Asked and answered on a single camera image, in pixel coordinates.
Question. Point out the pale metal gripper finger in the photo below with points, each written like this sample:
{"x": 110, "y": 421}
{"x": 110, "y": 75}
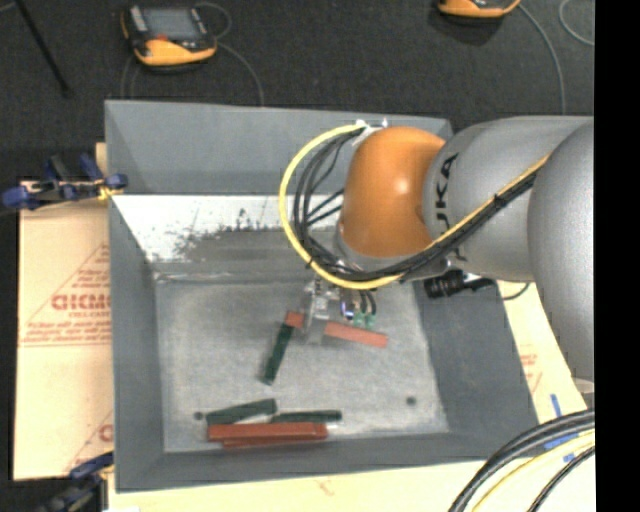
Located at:
{"x": 321, "y": 332}
{"x": 308, "y": 320}

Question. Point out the red-brown flat block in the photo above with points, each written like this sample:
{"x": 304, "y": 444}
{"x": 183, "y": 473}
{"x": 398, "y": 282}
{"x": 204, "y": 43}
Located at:
{"x": 270, "y": 444}
{"x": 357, "y": 336}
{"x": 265, "y": 431}

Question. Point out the dark green flat block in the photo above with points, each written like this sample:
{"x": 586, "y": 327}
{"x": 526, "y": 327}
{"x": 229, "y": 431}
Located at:
{"x": 310, "y": 415}
{"x": 240, "y": 411}
{"x": 276, "y": 352}

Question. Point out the grey metal bin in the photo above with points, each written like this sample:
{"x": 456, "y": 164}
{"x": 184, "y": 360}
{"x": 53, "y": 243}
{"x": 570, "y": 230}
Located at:
{"x": 210, "y": 320}

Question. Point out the black cylinder on white bracket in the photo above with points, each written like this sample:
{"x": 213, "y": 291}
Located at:
{"x": 442, "y": 286}

